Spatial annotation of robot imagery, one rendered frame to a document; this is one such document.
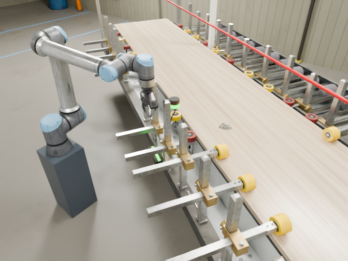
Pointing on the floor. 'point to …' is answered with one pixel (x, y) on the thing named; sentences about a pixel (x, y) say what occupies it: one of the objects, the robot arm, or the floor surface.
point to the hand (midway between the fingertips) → (150, 116)
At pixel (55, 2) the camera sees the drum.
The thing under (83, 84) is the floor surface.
